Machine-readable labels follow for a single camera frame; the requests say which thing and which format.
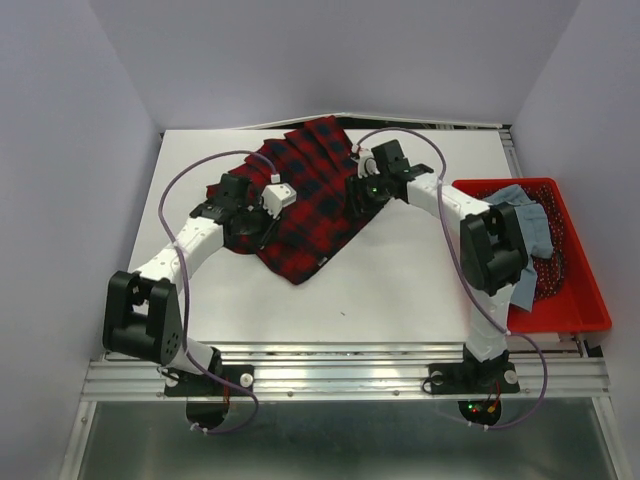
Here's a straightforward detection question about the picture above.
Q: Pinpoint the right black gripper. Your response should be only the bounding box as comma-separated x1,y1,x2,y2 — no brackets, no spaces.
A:
340,170,389,219

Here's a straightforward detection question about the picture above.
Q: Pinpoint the red navy plaid skirt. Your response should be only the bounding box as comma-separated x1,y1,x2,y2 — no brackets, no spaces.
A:
226,116,375,285

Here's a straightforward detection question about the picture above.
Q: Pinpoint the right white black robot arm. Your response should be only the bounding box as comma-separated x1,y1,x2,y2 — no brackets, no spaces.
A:
345,140,528,395

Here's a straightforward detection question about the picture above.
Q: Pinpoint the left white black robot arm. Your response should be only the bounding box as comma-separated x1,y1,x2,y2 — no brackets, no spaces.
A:
102,174,275,394

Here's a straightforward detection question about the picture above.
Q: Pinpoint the light blue denim skirt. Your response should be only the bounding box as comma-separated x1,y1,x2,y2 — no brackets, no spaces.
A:
484,184,554,312

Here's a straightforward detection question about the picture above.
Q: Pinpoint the dark red dotted skirt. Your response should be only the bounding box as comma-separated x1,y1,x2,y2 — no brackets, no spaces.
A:
478,184,566,305

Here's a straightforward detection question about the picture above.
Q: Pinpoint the red plastic bin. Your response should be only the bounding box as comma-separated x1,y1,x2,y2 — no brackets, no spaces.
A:
454,178,611,334

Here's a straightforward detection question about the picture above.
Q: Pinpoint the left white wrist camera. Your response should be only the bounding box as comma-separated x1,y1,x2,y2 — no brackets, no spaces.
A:
261,183,297,218

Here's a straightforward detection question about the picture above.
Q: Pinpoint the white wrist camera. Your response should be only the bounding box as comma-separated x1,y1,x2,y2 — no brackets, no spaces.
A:
350,145,379,179
261,183,297,218

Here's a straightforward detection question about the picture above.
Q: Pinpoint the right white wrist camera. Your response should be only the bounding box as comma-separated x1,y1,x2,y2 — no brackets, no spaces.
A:
350,145,379,179

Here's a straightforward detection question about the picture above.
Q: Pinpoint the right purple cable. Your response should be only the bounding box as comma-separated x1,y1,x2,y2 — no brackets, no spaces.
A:
352,127,551,431

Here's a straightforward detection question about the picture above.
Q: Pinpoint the purple cable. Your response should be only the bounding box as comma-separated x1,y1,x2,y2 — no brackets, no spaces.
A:
352,127,551,431
158,150,281,435

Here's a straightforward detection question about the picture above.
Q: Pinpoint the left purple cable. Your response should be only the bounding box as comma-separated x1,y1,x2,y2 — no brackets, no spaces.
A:
158,150,281,435

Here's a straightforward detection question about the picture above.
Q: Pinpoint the aluminium right side rail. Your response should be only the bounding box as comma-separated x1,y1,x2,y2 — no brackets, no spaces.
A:
498,125,522,178

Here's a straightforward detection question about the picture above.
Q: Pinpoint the aluminium front rail frame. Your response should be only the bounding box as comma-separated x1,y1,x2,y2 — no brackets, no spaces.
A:
60,335,633,479

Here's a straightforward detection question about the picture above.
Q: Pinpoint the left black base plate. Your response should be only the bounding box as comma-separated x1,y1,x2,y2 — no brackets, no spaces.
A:
159,364,255,398

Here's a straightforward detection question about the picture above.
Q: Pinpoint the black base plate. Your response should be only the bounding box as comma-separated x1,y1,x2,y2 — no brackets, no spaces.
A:
159,364,255,398
421,361,520,396

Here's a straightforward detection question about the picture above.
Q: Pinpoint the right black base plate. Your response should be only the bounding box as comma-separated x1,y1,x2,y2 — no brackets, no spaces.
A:
421,361,520,396

